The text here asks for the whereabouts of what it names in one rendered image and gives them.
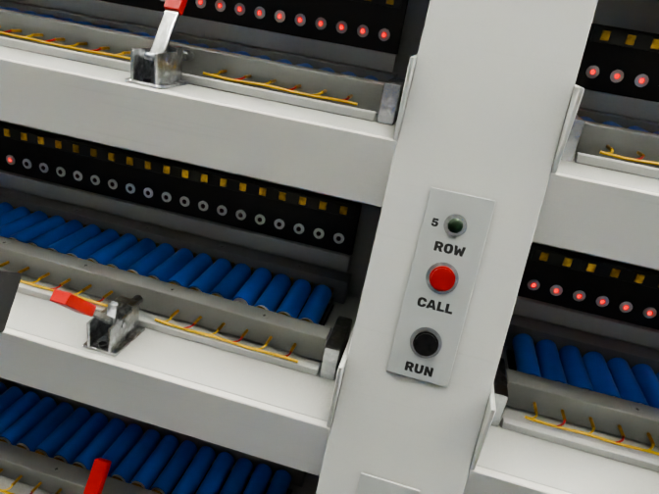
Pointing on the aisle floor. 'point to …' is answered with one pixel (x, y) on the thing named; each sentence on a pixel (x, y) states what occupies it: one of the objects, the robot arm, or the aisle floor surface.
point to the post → (384, 285)
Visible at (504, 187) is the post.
